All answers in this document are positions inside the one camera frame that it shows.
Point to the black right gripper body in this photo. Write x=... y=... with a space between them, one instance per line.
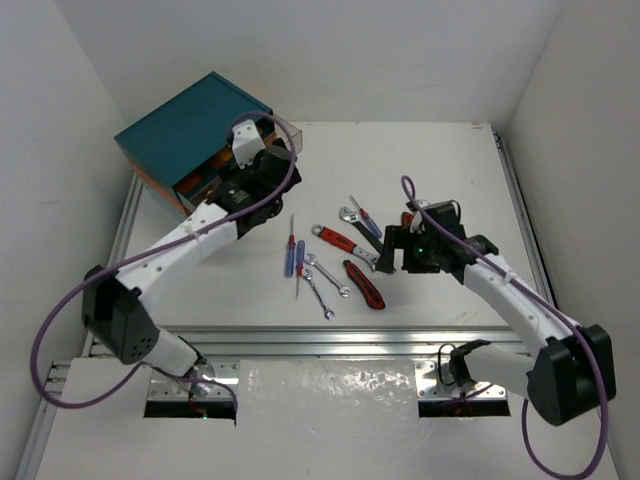
x=418 y=249

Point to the red black utility knife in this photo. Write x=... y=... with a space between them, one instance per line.
x=406 y=219
x=371 y=295

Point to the small blue red screwdriver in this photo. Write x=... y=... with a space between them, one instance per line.
x=370 y=223

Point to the long blue red screwdriver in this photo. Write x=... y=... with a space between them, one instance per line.
x=292 y=235

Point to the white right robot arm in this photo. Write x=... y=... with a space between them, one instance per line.
x=569 y=369

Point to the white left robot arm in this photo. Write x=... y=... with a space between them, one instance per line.
x=117 y=309

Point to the teal drawer organizer box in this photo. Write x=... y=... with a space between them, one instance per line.
x=178 y=149

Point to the small silver open-end wrench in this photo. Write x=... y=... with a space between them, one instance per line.
x=308 y=277

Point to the white foam cover panel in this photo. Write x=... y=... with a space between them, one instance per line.
x=337 y=391

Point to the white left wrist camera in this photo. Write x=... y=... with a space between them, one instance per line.
x=246 y=143

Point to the blue handled screwdriver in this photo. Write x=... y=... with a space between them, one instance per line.
x=294 y=259

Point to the black handled adjustable wrench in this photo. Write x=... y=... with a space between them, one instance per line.
x=354 y=219

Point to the red handled adjustable wrench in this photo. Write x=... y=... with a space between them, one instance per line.
x=343 y=243

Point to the aluminium table edge rail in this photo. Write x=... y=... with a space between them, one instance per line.
x=332 y=342

